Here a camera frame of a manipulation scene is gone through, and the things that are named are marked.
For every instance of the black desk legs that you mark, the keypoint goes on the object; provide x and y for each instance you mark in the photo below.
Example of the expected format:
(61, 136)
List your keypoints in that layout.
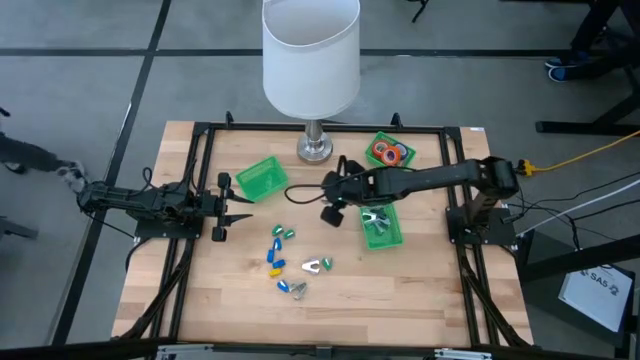
(575, 127)

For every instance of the silver lamp white shade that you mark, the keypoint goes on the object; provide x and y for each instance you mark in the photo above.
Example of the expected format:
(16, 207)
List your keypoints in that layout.
(310, 75)

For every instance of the white paper sign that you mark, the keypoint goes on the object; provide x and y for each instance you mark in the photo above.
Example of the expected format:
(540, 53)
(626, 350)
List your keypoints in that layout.
(595, 300)

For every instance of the person's leg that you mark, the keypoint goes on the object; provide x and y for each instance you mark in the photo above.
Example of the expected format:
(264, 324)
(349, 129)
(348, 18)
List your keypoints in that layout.
(30, 152)

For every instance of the dark grey staple remover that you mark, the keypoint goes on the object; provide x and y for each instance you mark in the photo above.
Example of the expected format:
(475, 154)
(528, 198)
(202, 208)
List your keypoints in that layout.
(382, 227)

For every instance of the blue tape roll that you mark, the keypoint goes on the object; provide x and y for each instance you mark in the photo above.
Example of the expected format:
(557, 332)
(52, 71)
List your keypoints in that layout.
(406, 150)

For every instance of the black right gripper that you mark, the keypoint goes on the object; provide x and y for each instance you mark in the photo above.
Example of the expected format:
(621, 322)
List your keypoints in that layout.
(360, 187)

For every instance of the green plastic basket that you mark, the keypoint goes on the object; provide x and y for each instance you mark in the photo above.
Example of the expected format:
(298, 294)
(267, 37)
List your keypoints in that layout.
(260, 180)
(385, 242)
(371, 159)

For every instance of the silver metal bracket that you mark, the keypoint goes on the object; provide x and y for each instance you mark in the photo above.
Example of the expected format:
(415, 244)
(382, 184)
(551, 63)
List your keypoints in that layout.
(185, 351)
(462, 354)

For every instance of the yellow plastic clip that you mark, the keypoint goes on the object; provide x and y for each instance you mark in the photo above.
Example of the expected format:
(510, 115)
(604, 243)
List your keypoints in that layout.
(275, 273)

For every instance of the orange tape roll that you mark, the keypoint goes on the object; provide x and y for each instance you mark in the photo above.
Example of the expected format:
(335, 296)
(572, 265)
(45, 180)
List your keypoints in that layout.
(384, 156)

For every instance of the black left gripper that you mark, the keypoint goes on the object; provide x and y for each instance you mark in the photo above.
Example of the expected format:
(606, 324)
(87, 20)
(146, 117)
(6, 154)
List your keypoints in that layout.
(215, 207)

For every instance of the black chair leg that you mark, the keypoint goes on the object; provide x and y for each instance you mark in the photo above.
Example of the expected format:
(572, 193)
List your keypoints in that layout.
(420, 10)

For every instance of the black floor stand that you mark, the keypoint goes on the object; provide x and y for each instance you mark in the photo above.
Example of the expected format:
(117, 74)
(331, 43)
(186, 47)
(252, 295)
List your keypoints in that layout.
(575, 260)

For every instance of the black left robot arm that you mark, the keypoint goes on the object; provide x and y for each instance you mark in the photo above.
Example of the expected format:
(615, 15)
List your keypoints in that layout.
(140, 200)

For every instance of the beige staple remover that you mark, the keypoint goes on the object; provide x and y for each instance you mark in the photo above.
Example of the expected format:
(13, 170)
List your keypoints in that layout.
(298, 291)

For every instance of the blue plastic clip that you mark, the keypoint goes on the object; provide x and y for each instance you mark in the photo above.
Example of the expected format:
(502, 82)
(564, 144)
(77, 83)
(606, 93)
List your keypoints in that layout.
(279, 264)
(283, 286)

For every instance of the red tape roll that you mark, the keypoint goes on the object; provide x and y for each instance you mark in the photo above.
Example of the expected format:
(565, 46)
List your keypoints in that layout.
(374, 148)

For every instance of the person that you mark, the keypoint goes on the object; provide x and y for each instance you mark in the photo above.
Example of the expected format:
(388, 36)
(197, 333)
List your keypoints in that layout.
(592, 25)

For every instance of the grey chair base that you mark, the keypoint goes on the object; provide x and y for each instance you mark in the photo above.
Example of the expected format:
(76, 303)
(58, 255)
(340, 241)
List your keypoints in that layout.
(15, 227)

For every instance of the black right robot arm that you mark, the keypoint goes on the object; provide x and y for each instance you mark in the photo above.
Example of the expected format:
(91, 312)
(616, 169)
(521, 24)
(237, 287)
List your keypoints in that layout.
(440, 177)

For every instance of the blue mini stapler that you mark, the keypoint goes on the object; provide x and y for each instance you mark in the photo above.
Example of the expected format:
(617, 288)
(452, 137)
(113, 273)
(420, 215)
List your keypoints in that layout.
(277, 244)
(270, 256)

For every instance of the black metal table frame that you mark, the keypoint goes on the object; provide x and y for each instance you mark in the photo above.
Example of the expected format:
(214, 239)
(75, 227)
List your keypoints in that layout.
(250, 126)

